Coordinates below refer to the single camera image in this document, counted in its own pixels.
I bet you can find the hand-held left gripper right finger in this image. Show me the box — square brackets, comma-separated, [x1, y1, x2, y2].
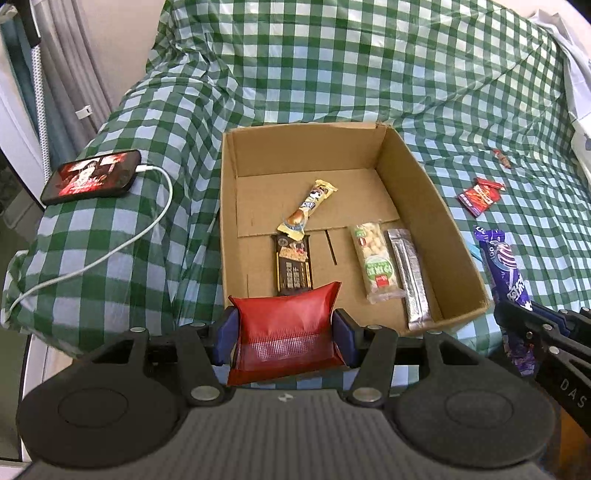
[332, 307, 481, 409]

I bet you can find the silver snack packet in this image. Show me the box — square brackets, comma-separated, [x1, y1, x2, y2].
[385, 227, 435, 333]

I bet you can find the brown cardboard box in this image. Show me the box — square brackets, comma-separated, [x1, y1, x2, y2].
[219, 121, 492, 337]

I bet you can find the plain red snack packet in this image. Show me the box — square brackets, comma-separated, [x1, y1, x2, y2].
[226, 281, 347, 386]

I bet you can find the black smartphone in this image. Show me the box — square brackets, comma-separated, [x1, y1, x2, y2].
[40, 148, 141, 206]

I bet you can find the purple snack packet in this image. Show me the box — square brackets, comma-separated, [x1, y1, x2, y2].
[472, 224, 539, 377]

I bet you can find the dark brown chocolate bar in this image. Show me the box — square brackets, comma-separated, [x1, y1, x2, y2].
[270, 232, 315, 296]

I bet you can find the red printed snack packet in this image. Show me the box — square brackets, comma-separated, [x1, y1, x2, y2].
[456, 185, 502, 217]

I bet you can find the black garment steamer head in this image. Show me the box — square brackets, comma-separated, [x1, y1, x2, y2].
[0, 0, 43, 49]

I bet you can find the white charging cable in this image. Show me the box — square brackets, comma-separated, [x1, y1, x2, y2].
[7, 164, 174, 319]

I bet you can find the braided steamer hose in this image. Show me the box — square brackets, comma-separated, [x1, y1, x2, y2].
[25, 44, 52, 185]

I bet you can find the clear peanut bar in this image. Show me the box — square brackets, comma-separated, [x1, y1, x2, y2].
[347, 220, 407, 305]

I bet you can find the white printed cloth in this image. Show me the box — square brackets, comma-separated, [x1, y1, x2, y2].
[529, 7, 591, 178]

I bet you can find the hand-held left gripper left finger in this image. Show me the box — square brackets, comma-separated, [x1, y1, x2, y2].
[90, 307, 239, 409]

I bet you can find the cream snack bar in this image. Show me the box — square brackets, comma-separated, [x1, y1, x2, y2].
[276, 179, 339, 241]

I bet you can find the white window frame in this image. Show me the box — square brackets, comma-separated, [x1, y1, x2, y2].
[0, 83, 47, 200]

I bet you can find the grey curtain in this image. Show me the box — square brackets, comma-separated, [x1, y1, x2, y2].
[39, 0, 122, 154]

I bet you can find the green checked blanket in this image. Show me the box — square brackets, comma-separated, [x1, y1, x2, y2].
[0, 0, 591, 384]

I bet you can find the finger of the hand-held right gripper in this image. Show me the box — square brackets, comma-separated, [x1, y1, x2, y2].
[505, 301, 563, 376]
[531, 301, 591, 343]

